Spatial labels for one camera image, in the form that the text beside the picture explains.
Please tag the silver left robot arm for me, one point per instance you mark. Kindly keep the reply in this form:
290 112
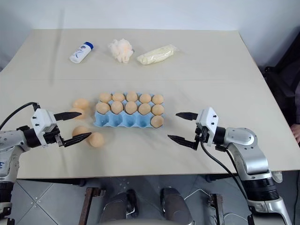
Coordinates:
14 140

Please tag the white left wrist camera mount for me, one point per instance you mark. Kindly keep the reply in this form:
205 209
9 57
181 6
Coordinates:
41 119

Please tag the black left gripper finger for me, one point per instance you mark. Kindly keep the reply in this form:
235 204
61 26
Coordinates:
76 140
68 115

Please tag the tan egg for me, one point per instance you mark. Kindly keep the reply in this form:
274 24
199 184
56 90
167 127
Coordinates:
118 96
80 117
144 109
156 122
103 108
105 97
80 103
78 131
145 98
96 140
131 96
157 99
157 109
116 107
131 107

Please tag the dark chair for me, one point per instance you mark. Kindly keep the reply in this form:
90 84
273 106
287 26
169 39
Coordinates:
283 77

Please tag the dark rounded shape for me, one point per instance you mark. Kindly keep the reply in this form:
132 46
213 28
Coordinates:
122 206
175 206

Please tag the clear bag of pale noodles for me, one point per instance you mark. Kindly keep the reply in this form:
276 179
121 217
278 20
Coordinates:
157 55

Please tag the bystander bare limb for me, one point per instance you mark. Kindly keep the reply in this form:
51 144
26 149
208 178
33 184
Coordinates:
296 132

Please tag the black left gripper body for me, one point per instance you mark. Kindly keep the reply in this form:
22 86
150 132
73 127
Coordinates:
52 136

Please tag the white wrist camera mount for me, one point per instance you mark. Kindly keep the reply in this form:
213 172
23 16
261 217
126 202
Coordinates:
208 118
41 119

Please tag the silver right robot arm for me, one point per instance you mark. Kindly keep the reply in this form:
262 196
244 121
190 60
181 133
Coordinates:
248 150

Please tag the light blue egg tray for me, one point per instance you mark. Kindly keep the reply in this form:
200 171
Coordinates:
122 120

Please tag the white peach mesh bath sponge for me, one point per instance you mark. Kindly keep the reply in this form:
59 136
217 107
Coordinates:
122 50

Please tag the rusty metal table leg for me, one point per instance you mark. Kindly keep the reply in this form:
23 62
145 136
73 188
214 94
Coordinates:
86 206
218 208

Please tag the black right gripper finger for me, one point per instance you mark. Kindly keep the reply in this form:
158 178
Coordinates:
188 116
184 141

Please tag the white bottle with blue cap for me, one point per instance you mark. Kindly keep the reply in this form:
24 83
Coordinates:
80 52

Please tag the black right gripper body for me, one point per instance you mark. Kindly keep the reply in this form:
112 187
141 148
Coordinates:
202 136

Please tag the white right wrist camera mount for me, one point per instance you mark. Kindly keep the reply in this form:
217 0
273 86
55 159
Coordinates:
208 118

